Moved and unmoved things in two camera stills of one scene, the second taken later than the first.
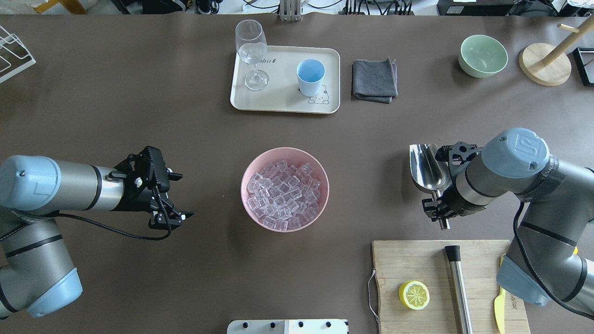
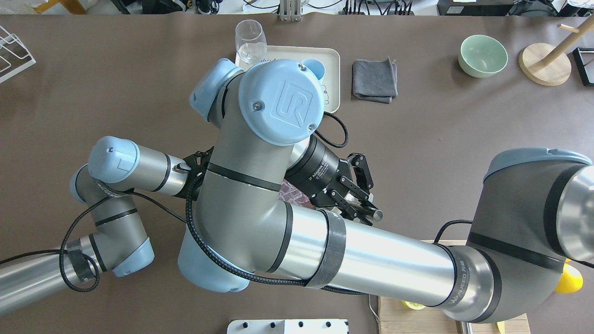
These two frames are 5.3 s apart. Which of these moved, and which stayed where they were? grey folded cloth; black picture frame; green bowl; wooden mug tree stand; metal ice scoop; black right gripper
Moved: metal ice scoop; black right gripper
Stayed: wooden mug tree stand; grey folded cloth; black picture frame; green bowl
